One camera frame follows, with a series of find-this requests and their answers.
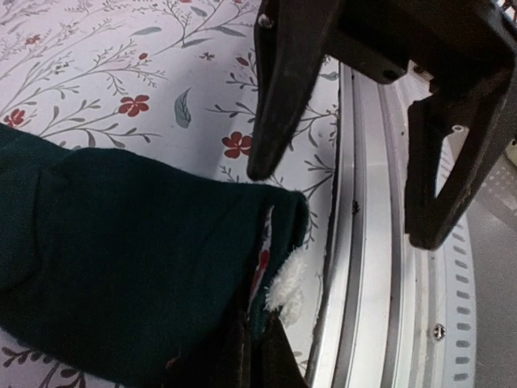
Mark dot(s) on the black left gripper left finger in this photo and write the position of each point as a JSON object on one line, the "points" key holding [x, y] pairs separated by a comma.
{"points": [[289, 42]]}

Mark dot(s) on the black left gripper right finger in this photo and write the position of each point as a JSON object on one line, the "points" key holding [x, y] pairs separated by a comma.
{"points": [[456, 135]]}

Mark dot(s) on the dark green sock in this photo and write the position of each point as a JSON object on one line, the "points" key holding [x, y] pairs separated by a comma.
{"points": [[145, 275]]}

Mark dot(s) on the floral tablecloth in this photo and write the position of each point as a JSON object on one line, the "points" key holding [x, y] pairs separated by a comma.
{"points": [[171, 80]]}

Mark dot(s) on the aluminium front rail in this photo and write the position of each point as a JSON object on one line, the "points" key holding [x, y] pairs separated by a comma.
{"points": [[390, 315]]}

